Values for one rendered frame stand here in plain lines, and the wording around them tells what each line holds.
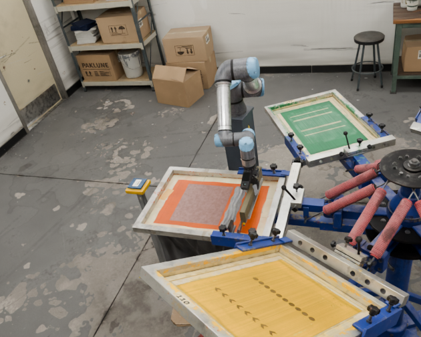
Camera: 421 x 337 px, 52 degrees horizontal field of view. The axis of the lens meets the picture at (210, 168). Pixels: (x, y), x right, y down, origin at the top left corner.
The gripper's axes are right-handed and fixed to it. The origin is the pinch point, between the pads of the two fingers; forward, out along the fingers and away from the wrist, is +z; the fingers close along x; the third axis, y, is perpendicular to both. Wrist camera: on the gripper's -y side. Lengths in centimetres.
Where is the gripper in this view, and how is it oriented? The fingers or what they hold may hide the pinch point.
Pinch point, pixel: (251, 194)
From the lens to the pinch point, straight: 245.2
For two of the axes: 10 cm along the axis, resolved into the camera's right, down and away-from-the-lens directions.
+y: 3.0, -6.0, 7.4
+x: -9.4, -0.6, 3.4
